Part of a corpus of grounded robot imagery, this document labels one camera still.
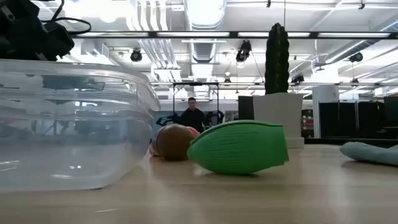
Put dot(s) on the white building column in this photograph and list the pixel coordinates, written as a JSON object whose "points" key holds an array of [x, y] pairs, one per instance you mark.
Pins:
{"points": [[325, 109]]}

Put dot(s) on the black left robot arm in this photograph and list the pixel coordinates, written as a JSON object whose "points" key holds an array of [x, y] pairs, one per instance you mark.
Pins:
{"points": [[21, 34]]}

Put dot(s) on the black upright panel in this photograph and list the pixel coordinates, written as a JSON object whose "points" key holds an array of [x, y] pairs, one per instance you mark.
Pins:
{"points": [[245, 107]]}

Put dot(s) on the black background rig frame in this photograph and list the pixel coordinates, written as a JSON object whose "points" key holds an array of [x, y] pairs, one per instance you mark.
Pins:
{"points": [[196, 83]]}

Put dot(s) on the peach coloured toy produce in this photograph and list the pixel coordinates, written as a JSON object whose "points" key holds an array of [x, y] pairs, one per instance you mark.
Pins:
{"points": [[153, 149]]}

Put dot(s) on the shelf with red boxes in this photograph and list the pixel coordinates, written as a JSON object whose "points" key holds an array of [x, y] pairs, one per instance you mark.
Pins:
{"points": [[308, 123]]}

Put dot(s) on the black background robot arm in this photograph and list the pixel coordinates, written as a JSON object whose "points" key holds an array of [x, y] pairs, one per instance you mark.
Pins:
{"points": [[169, 119], [214, 117]]}

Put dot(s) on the black partition wall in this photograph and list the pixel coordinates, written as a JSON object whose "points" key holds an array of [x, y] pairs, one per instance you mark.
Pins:
{"points": [[351, 119]]}

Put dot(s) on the green toy corn cob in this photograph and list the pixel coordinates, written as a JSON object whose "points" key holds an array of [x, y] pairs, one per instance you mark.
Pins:
{"points": [[239, 149]]}

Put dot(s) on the brown toy potato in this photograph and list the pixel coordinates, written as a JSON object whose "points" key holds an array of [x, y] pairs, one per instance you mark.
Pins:
{"points": [[174, 143]]}

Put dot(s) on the tall green cactus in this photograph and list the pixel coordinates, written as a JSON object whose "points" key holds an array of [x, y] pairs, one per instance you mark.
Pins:
{"points": [[276, 59]]}

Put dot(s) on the clear plastic tupperware container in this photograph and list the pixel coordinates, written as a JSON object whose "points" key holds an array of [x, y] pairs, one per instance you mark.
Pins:
{"points": [[77, 155]]}

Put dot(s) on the teal folded cloth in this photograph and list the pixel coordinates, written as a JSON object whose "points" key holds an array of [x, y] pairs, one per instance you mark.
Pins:
{"points": [[370, 154]]}

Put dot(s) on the person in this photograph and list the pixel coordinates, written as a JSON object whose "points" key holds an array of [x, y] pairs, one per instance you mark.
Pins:
{"points": [[192, 119]]}

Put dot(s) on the white square plant pot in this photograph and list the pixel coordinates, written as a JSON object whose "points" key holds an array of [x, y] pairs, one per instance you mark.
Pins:
{"points": [[278, 115]]}

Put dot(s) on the black ceiling spotlight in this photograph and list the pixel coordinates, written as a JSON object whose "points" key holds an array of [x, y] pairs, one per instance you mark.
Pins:
{"points": [[356, 57], [243, 51], [297, 78], [136, 56]]}

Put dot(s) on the black overhead frame bar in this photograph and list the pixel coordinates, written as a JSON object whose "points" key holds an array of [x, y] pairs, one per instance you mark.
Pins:
{"points": [[233, 35]]}

